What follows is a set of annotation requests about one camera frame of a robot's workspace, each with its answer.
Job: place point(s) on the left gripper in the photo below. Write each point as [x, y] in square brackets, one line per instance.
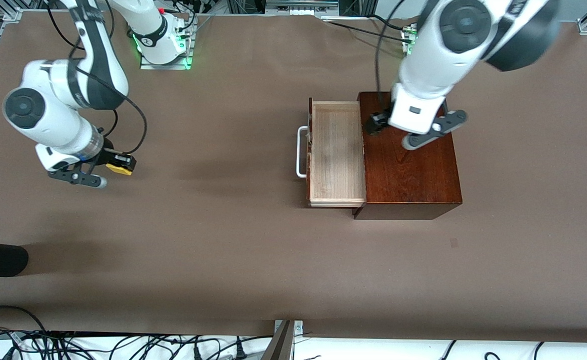
[376, 122]

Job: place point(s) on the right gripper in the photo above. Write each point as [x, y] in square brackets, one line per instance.
[107, 156]

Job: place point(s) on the yellow cube block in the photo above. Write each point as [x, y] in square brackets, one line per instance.
[118, 170]

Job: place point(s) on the light wood drawer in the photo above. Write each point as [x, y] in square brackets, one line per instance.
[336, 150]

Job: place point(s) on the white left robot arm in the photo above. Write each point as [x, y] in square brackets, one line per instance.
[438, 60]

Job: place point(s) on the dark brown wooden cabinet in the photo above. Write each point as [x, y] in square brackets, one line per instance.
[413, 175]

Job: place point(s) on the brown paper table cover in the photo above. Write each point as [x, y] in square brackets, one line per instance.
[223, 225]

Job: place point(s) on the grey metal box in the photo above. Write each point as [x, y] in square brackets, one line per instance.
[301, 6]

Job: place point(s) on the silver mounting plate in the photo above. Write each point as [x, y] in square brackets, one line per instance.
[298, 327]

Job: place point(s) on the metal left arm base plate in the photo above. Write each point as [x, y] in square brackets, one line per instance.
[407, 45]

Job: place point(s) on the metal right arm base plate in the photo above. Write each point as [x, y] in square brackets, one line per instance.
[173, 66]

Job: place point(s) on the aluminium corner bracket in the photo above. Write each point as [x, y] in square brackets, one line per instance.
[11, 14]

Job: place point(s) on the grey metal post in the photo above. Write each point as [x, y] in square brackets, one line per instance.
[281, 345]

